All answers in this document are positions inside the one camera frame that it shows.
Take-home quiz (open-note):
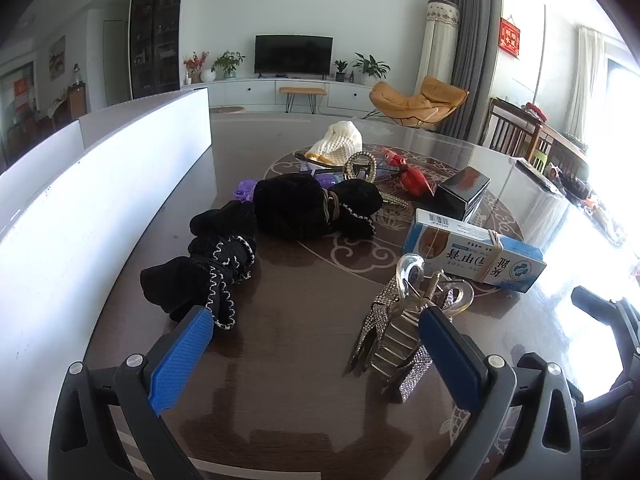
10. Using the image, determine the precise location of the green leafy potted plant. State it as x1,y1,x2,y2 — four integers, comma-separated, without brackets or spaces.
211,50,246,80

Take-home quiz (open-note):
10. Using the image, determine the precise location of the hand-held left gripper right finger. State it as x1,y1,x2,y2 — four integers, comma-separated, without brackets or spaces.
415,305,582,480

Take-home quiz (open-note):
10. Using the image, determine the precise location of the white television cabinet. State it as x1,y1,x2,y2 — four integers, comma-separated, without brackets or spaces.
182,77,396,116

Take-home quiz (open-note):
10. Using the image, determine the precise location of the black television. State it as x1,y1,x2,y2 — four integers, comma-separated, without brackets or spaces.
254,35,334,77

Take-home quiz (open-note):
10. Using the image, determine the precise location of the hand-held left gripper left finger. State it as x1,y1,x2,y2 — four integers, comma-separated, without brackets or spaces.
46,305,216,480

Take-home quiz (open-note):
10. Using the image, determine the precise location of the orange lounge chair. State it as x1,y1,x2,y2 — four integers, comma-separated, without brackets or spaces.
362,76,470,133

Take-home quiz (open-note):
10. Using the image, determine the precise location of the grey curtain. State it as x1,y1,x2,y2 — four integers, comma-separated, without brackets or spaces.
440,0,493,141

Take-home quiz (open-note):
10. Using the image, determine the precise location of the slim rhinestone hair pin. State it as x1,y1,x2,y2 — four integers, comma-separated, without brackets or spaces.
376,191,410,210

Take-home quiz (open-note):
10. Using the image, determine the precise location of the red wall decoration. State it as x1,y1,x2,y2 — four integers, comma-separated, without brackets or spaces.
499,17,523,57

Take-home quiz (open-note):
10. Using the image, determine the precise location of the wooden bench with metal legs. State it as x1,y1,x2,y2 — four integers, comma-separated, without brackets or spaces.
279,86,327,113

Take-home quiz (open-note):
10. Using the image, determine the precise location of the red flower plant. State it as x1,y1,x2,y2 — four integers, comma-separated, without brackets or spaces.
183,51,209,83

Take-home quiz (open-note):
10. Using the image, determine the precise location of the black scrunchie with white trim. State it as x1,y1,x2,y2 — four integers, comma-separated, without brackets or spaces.
140,200,259,332

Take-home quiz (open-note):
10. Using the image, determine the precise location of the red fabric pouch ornament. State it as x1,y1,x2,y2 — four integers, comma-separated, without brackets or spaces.
384,146,434,197

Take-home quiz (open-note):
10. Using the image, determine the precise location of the purple hair tie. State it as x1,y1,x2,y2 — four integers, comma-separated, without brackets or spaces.
232,177,257,204

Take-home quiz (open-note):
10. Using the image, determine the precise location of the framed wall painting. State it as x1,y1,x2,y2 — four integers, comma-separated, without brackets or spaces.
48,36,67,80

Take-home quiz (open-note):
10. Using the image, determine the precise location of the air conditioner with fabric cover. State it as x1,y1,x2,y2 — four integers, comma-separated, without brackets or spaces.
415,0,461,93

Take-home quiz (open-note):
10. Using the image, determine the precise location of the rhinestone claw hair clip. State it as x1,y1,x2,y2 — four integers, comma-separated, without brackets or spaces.
344,253,474,404

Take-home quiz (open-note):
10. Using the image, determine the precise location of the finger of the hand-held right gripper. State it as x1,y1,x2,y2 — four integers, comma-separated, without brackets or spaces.
571,285,640,357

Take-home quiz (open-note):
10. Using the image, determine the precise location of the blue and white medicine box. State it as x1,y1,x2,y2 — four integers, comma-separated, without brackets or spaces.
402,208,548,294

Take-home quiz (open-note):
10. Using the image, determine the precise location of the dark glass display cabinet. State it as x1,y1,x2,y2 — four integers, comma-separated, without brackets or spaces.
129,0,186,101

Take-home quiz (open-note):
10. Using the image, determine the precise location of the pearl ring hair clip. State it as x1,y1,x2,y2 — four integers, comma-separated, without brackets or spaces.
342,152,379,182

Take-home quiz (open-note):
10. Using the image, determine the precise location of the white door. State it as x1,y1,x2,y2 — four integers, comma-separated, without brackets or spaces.
102,20,125,108

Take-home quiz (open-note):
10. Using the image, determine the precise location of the wooden slatted chair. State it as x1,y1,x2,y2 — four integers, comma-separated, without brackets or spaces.
487,97,546,158

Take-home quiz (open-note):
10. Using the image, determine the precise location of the white sheer curtain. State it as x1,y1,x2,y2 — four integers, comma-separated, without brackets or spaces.
565,25,608,141

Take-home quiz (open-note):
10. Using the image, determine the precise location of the cream knitted cloth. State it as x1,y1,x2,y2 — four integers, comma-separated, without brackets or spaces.
304,120,364,166

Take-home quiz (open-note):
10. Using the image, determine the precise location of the black rectangular box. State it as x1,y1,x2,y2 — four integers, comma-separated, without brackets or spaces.
434,166,492,224

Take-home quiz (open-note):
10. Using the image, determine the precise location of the dark patterned desktop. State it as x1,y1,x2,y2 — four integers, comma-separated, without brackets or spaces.
80,110,640,480

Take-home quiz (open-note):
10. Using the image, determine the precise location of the large potted plant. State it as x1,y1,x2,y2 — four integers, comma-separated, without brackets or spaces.
352,52,391,86

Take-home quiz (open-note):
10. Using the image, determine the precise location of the black velvet hair accessory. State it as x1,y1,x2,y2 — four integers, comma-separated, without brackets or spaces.
254,172,384,242

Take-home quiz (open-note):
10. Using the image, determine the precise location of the white cardboard box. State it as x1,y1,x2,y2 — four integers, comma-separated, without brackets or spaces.
0,87,212,480

